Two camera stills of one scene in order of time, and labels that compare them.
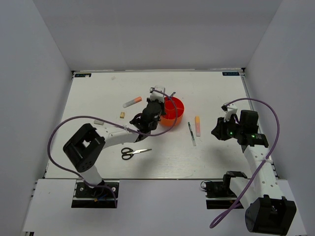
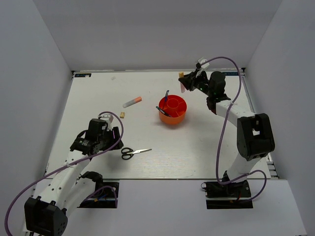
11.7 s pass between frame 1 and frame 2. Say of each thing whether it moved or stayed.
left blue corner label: stayed
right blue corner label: stayed
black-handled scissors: stayed
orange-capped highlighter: stayed
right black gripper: moved
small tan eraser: stayed
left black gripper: moved
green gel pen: moved
